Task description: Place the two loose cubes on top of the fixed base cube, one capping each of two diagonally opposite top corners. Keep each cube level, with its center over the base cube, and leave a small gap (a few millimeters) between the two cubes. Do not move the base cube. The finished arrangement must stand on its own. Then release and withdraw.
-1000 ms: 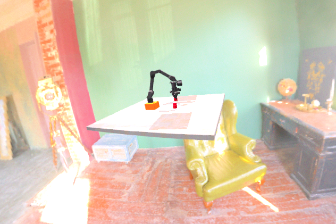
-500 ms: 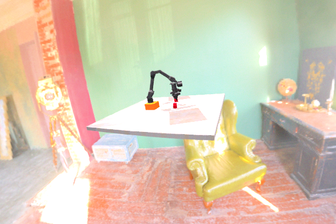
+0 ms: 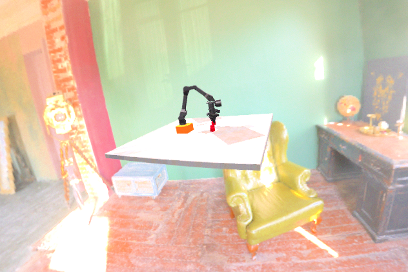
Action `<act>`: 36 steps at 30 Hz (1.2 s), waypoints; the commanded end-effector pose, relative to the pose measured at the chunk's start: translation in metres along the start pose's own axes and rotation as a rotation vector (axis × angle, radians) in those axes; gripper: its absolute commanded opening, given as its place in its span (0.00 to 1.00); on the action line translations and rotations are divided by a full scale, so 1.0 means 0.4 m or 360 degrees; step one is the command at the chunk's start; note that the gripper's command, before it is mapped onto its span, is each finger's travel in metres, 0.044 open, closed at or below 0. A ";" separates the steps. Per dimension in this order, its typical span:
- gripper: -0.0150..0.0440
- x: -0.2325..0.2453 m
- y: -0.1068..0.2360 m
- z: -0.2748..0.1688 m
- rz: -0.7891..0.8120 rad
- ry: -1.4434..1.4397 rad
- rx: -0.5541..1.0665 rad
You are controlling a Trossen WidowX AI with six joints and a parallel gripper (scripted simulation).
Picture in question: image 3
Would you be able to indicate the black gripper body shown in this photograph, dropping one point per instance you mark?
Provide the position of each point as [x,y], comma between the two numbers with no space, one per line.
[212,113]

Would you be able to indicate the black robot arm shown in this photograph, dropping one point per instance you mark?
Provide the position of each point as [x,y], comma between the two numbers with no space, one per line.
[183,112]

